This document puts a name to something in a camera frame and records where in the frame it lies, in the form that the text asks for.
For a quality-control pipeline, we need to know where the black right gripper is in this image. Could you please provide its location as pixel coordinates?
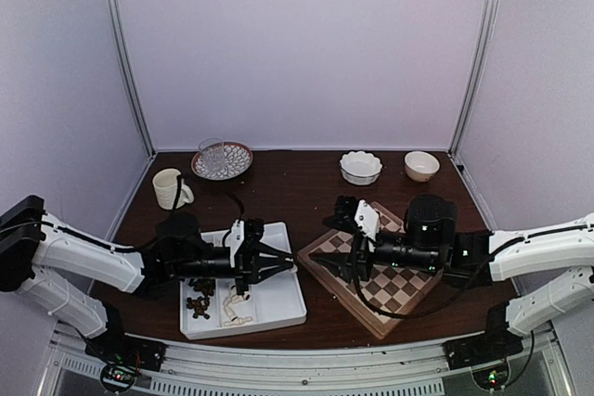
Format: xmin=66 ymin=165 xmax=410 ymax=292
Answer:
xmin=309 ymin=231 xmax=441 ymax=285

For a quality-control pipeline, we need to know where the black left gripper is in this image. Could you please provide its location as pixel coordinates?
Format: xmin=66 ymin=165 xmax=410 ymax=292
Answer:
xmin=173 ymin=244 xmax=293 ymax=297

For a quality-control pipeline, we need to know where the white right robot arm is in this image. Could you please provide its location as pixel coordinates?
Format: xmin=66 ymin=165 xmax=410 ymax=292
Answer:
xmin=311 ymin=194 xmax=593 ymax=361

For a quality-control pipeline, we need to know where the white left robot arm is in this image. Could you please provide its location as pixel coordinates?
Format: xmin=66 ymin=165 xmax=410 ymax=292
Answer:
xmin=1 ymin=196 xmax=307 ymax=363

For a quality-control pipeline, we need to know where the light chess pieces pile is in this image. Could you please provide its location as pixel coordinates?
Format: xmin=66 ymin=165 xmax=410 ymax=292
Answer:
xmin=223 ymin=288 xmax=254 ymax=327

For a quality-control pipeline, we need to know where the wooden chess board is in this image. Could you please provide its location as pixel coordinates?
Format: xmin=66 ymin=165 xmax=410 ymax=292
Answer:
xmin=297 ymin=229 xmax=442 ymax=339

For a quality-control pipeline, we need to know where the dark chess pieces pile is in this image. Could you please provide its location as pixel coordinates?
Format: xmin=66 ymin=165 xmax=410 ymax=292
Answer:
xmin=186 ymin=278 xmax=215 ymax=320

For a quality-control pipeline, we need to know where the white plastic tray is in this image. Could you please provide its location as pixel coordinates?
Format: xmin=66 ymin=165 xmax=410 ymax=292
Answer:
xmin=179 ymin=222 xmax=309 ymax=340

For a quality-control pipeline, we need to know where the white scalloped bowl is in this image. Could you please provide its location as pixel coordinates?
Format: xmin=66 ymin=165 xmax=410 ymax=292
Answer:
xmin=339 ymin=151 xmax=383 ymax=186

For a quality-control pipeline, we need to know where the patterned brown plate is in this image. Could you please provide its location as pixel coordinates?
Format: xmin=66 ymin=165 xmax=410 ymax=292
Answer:
xmin=191 ymin=142 xmax=253 ymax=181

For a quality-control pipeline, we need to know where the cream round bowl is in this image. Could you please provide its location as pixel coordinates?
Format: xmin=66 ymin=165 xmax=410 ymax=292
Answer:
xmin=404 ymin=151 xmax=441 ymax=183

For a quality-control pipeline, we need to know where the clear drinking glass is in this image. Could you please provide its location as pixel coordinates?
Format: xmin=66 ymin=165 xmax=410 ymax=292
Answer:
xmin=199 ymin=137 xmax=225 ymax=172

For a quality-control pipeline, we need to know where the cream ceramic mug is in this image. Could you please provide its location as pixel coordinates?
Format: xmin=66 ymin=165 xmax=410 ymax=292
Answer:
xmin=152 ymin=168 xmax=195 ymax=211

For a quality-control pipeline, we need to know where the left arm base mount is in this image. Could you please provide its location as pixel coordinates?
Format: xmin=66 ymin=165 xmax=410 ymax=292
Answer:
xmin=84 ymin=337 xmax=166 ymax=372

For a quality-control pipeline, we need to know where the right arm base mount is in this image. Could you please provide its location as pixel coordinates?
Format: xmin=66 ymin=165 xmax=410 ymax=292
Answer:
xmin=443 ymin=336 xmax=523 ymax=370

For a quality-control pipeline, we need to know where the right aluminium frame post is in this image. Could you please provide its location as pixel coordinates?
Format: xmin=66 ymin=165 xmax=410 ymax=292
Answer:
xmin=448 ymin=0 xmax=500 ymax=159

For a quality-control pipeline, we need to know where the aluminium frame post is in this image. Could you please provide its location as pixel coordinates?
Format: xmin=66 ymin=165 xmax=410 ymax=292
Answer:
xmin=448 ymin=0 xmax=500 ymax=159
xmin=106 ymin=0 xmax=156 ymax=159

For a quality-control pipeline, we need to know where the left aluminium frame post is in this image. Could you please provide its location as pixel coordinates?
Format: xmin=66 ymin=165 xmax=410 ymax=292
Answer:
xmin=106 ymin=0 xmax=156 ymax=159

